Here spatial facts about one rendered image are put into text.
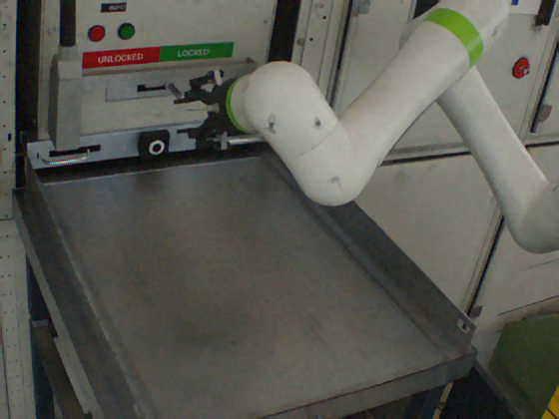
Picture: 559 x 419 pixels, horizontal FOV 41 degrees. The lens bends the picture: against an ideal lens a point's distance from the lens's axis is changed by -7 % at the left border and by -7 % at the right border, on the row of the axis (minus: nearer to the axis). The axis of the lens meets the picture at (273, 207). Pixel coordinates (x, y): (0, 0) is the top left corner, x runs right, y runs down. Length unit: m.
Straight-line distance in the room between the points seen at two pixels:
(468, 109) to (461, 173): 0.62
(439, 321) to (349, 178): 0.34
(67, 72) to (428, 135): 0.93
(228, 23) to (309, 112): 0.54
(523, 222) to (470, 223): 0.73
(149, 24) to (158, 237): 0.41
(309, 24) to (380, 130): 0.51
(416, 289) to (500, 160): 0.31
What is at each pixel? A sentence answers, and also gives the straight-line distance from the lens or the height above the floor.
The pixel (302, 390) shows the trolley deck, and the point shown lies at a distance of 1.18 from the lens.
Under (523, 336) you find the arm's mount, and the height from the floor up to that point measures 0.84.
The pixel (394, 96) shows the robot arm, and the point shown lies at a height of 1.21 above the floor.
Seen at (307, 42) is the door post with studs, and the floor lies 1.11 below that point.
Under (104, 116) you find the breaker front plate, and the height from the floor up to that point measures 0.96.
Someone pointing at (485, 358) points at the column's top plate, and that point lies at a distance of 1.49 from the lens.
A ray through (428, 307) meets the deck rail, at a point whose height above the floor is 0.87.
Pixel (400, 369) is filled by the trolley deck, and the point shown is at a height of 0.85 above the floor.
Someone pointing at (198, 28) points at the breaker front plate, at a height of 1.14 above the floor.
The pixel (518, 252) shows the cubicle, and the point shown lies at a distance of 2.51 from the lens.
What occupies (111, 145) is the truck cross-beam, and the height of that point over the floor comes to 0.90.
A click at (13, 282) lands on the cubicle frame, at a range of 1.69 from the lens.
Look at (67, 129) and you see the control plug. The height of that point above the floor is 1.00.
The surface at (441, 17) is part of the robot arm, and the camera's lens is 1.33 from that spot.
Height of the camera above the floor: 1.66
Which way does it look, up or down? 32 degrees down
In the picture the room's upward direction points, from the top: 10 degrees clockwise
